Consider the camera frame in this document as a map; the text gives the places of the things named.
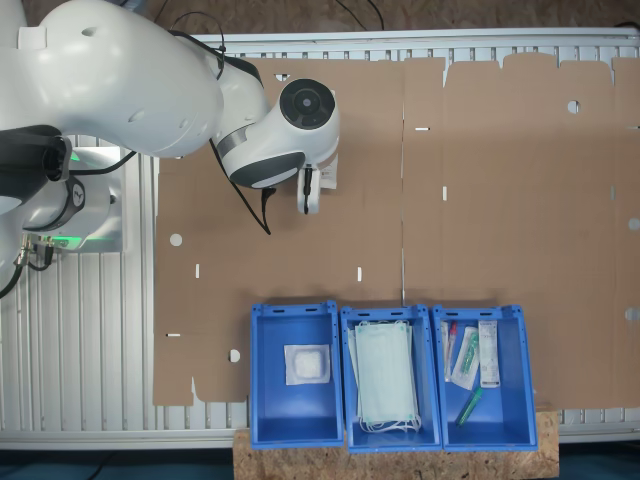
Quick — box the blue bin with masks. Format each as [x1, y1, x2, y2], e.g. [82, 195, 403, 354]
[339, 303, 444, 455]

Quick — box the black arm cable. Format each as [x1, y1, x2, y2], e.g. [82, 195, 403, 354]
[167, 12, 315, 236]

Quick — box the brown cardboard sheet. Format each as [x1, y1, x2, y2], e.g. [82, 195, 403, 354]
[401, 52, 640, 412]
[152, 57, 405, 407]

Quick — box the white face mask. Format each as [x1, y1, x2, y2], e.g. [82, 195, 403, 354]
[347, 322, 424, 435]
[353, 321, 420, 425]

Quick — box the printed white cotton packet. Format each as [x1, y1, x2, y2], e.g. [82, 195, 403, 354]
[319, 153, 341, 192]

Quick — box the clear-faced cotton packet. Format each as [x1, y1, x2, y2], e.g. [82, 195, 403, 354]
[283, 343, 332, 386]

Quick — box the loose green tube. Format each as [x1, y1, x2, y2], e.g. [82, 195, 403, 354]
[455, 388, 485, 428]

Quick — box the red-capped swab packet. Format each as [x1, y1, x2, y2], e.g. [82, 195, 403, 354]
[441, 321, 459, 384]

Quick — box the long printed white packet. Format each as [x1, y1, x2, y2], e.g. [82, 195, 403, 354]
[477, 319, 502, 390]

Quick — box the blue bin with tubes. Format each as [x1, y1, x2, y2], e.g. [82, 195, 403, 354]
[432, 303, 539, 453]

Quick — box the chipboard block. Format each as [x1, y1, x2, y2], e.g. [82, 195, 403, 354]
[232, 399, 560, 480]

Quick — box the black base connector cable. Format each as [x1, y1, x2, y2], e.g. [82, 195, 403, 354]
[0, 234, 56, 301]

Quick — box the green item clear packet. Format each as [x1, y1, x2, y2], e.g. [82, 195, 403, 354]
[449, 326, 481, 391]

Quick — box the blue bin with cotton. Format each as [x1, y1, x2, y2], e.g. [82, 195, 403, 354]
[248, 299, 346, 450]

